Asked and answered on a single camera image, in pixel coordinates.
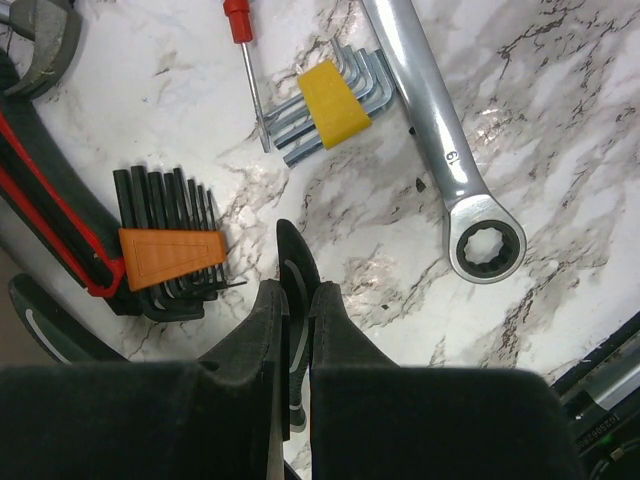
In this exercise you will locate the orange holder hex key set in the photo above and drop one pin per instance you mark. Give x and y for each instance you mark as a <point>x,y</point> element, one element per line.
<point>174,252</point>

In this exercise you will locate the steel ratchet wrench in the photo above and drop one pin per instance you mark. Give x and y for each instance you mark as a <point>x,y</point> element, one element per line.
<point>468,203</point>

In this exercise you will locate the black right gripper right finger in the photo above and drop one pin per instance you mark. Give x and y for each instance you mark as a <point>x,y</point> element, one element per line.
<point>373,419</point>

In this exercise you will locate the black wire stripper pliers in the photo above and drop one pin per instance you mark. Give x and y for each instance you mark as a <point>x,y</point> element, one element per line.
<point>295,310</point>

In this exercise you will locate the black handled small hammer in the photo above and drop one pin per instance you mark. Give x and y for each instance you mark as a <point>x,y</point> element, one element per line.
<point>54,28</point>

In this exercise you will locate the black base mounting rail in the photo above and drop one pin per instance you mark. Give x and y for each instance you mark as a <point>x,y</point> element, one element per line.
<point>600,396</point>

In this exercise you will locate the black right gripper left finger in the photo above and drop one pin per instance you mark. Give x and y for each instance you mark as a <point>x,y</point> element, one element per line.
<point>92,414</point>

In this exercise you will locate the red black utility knife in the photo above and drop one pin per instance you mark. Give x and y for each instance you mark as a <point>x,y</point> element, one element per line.
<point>44,190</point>

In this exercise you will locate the yellow holder hex key set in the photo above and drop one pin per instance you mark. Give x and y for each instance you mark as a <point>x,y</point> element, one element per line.
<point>339,98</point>

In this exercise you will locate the red tester screwdriver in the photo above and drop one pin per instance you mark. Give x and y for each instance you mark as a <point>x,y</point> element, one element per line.
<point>239,18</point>

